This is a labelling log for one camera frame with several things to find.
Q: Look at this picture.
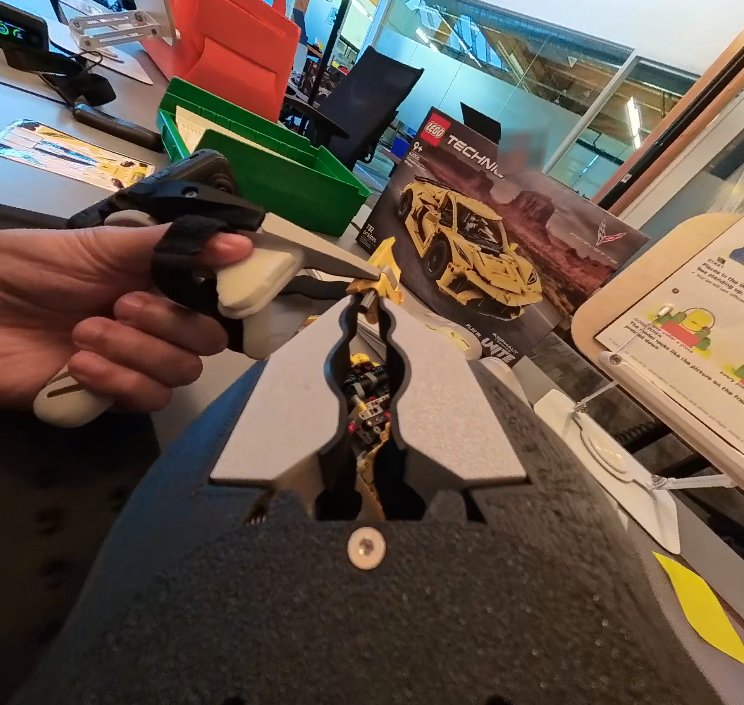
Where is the black toy set box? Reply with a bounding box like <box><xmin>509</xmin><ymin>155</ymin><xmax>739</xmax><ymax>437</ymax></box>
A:
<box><xmin>356</xmin><ymin>106</ymin><xmax>650</xmax><ymax>369</ymax></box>

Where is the black pole stand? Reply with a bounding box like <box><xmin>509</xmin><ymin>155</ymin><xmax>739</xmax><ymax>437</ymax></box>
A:
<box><xmin>305</xmin><ymin>0</ymin><xmax>365</xmax><ymax>107</ymax></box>

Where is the instruction booklet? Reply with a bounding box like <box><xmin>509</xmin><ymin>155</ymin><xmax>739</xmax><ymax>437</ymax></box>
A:
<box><xmin>355</xmin><ymin>307</ymin><xmax>515</xmax><ymax>380</ymax></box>

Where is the grey desk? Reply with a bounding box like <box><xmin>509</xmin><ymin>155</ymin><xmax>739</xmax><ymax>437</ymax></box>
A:
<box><xmin>0</xmin><ymin>0</ymin><xmax>744</xmax><ymax>705</ymax></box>

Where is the small black display device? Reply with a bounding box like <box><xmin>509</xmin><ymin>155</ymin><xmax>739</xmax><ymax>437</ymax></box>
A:
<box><xmin>0</xmin><ymin>2</ymin><xmax>50</xmax><ymax>70</ymax></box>

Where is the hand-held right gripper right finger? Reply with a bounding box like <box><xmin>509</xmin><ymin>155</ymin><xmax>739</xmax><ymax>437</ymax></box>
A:
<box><xmin>372</xmin><ymin>298</ymin><xmax>529</xmax><ymax>520</ymax></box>

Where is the printed sticker sheet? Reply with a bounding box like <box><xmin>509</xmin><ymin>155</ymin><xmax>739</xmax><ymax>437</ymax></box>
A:
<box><xmin>0</xmin><ymin>119</ymin><xmax>156</xmax><ymax>190</ymax></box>

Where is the green plastic bin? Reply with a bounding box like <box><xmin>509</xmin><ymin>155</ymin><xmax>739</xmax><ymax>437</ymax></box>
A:
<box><xmin>157</xmin><ymin>77</ymin><xmax>373</xmax><ymax>238</ymax></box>

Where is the black office chair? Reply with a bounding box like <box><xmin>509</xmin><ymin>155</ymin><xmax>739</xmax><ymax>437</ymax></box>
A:
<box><xmin>285</xmin><ymin>45</ymin><xmax>425</xmax><ymax>172</ymax></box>

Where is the wooden rail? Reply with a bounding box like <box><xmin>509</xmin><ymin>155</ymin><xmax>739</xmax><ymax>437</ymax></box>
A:
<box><xmin>592</xmin><ymin>36</ymin><xmax>744</xmax><ymax>217</ymax></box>

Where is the printed instruction sheet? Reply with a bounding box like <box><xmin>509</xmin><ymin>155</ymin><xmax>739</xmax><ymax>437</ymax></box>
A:
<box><xmin>596</xmin><ymin>234</ymin><xmax>744</xmax><ymax>445</ymax></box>

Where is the orange plastic bag holder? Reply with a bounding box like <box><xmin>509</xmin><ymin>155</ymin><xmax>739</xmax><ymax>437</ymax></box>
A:
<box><xmin>139</xmin><ymin>0</ymin><xmax>301</xmax><ymax>124</ymax></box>

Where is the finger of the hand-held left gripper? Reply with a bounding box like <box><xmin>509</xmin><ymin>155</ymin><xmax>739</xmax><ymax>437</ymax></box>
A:
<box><xmin>262</xmin><ymin>214</ymin><xmax>382</xmax><ymax>283</ymax></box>

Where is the black slim device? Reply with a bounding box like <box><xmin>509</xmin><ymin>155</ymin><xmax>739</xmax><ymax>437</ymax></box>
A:
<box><xmin>72</xmin><ymin>103</ymin><xmax>165</xmax><ymax>153</ymax></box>

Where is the person's left hand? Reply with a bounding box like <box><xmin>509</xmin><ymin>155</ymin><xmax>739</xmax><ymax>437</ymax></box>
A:
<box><xmin>0</xmin><ymin>222</ymin><xmax>255</xmax><ymax>414</ymax></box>

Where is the yellow brick car model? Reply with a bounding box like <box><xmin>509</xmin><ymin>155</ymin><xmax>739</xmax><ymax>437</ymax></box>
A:
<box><xmin>346</xmin><ymin>353</ymin><xmax>391</xmax><ymax>520</ymax></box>

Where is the yellow panel with red pins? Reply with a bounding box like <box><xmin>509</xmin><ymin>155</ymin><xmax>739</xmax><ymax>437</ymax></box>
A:
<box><xmin>347</xmin><ymin>237</ymin><xmax>406</xmax><ymax>312</ymax></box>

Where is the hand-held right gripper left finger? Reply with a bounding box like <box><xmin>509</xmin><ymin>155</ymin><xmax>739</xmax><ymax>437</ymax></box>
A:
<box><xmin>210</xmin><ymin>297</ymin><xmax>364</xmax><ymax>521</ymax></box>

